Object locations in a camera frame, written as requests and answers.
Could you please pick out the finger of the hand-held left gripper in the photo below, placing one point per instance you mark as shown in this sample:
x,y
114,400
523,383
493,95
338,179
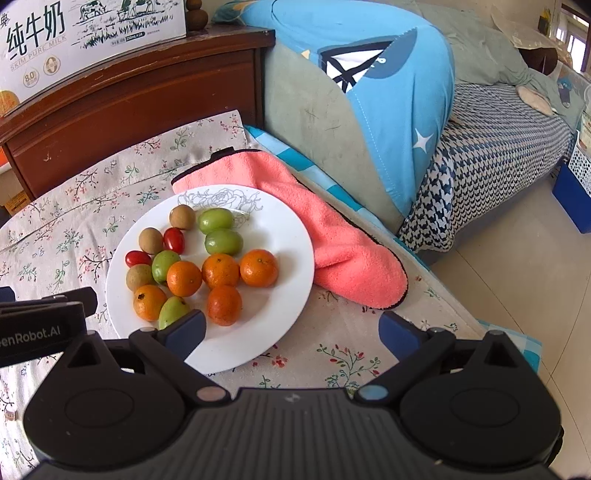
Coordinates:
x,y
87,300
5,294

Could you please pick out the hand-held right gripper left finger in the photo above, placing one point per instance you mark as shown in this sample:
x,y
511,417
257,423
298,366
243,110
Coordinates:
x,y
187,334

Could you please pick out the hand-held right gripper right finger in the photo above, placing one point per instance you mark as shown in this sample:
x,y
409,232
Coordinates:
x,y
401,337

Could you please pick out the green jujube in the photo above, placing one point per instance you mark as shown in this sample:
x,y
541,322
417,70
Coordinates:
x,y
165,266
215,220
223,242
173,311

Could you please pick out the small orange mandarin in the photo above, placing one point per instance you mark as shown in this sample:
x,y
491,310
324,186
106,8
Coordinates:
x,y
184,278
224,304
220,270
149,302
259,267

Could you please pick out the brown longan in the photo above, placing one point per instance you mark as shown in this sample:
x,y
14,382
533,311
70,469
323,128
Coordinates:
x,y
182,217
150,240
139,276

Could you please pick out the red cherry tomato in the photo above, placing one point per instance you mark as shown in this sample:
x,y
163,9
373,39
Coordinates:
x,y
174,240
137,258

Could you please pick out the white plate with flower drawing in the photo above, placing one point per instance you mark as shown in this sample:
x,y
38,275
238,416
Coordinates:
x,y
277,221

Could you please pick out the floral cloth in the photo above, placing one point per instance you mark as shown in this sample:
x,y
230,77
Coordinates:
x,y
69,221

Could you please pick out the brown cardboard box yellow label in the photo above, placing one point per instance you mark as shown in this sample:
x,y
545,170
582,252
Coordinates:
x,y
16,201

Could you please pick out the pink towel with black trim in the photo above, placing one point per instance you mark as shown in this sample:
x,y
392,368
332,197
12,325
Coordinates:
x,y
332,244

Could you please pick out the houndstooth bed sheet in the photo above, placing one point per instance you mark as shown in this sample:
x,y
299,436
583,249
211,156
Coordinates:
x,y
485,161

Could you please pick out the wooden headboard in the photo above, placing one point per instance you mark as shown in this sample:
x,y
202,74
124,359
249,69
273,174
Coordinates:
x,y
138,110

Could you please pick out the blue plastic bin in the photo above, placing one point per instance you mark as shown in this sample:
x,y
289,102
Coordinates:
x,y
570,203

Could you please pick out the grey-green cushion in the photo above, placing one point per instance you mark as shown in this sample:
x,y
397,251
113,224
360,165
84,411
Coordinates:
x,y
314,115

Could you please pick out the blue pillow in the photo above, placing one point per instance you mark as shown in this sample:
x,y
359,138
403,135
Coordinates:
x,y
406,92

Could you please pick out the white plastic basket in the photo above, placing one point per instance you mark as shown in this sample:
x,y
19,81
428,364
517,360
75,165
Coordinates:
x,y
579,166

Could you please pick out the white milk carton box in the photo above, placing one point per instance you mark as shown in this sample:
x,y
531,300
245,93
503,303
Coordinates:
x,y
92,46

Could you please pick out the grey-green quilt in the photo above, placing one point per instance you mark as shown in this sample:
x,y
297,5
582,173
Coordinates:
x,y
485,50

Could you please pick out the brown gourd ornament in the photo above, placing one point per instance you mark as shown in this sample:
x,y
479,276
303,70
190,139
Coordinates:
x,y
197,17

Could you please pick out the brown pillow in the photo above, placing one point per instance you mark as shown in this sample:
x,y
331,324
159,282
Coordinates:
x,y
540,60

